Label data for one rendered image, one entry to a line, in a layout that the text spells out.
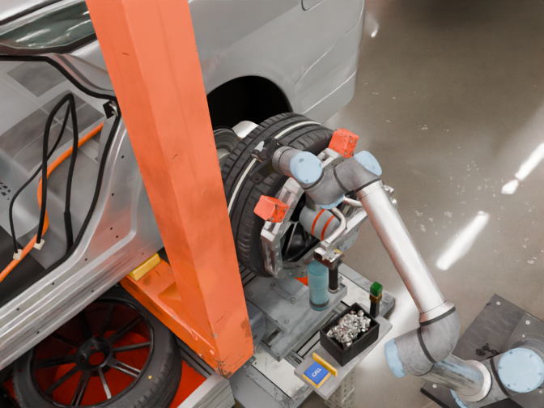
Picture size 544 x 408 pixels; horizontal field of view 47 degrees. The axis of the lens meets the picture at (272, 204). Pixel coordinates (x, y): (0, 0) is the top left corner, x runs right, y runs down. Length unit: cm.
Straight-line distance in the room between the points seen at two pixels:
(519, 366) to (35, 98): 232
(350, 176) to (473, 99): 267
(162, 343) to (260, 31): 130
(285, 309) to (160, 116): 166
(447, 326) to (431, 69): 306
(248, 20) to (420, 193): 180
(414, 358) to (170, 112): 102
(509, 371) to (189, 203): 134
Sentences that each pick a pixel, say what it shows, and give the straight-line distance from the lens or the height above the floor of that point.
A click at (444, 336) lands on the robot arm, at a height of 108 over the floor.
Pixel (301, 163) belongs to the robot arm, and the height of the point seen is 142.
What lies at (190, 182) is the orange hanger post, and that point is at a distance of 168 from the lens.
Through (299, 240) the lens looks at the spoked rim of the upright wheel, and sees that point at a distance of 272.
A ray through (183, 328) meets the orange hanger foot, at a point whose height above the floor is 67.
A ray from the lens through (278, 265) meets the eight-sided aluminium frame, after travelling 240.
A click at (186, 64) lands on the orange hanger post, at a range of 150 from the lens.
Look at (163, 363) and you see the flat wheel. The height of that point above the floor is 50.
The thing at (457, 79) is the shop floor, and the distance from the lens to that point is 467.
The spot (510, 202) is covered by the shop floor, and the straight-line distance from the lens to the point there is 383.
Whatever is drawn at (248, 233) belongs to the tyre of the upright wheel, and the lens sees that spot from 231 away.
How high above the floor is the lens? 271
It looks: 47 degrees down
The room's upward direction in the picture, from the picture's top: 6 degrees counter-clockwise
